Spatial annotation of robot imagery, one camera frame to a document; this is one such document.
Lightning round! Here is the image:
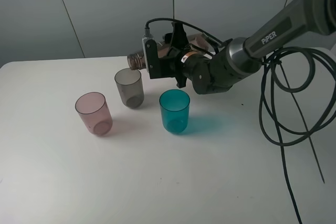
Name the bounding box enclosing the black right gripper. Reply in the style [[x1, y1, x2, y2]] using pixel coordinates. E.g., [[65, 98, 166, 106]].
[[158, 23, 210, 89]]

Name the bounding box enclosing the brown translucent water bottle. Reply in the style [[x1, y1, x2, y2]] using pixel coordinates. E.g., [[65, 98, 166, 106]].
[[126, 33, 213, 71]]

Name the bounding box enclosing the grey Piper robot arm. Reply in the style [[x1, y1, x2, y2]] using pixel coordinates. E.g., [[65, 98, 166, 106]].
[[144, 0, 335, 94]]

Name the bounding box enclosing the teal translucent plastic cup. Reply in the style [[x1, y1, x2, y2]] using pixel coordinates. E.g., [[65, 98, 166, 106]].
[[159, 89, 190, 134]]

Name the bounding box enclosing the grey translucent plastic cup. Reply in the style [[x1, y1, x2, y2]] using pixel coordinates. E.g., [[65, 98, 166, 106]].
[[114, 68, 144, 109]]

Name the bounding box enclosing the pink translucent plastic cup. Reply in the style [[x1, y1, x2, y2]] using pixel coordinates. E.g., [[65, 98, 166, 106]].
[[75, 92, 113, 136]]

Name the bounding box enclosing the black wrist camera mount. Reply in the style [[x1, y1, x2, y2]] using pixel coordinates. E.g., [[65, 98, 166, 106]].
[[142, 28, 161, 79]]

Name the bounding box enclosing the black camera cable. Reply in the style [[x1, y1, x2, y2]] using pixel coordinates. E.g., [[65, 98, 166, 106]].
[[144, 18, 234, 51]]

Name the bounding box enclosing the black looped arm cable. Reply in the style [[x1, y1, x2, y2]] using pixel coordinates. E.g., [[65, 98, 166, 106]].
[[258, 47, 336, 224]]

